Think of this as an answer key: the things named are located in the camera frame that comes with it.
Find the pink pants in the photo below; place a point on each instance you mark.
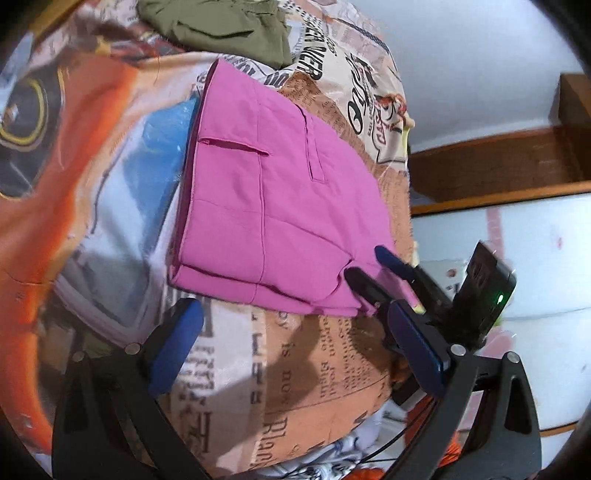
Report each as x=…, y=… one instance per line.
x=258, y=194

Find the white patterned cloth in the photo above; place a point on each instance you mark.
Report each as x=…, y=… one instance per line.
x=332, y=454

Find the printed blanket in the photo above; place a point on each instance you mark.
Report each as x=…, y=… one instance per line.
x=323, y=360

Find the white sliding wardrobe door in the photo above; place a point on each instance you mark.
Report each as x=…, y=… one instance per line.
x=545, y=221

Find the olive green garment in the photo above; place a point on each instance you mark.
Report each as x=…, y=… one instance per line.
x=207, y=27

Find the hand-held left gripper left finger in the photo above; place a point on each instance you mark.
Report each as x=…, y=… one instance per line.
x=178, y=341

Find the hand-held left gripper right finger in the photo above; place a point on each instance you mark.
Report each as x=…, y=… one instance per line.
x=415, y=346

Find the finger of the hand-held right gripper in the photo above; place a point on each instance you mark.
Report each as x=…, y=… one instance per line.
x=364, y=286
x=392, y=261

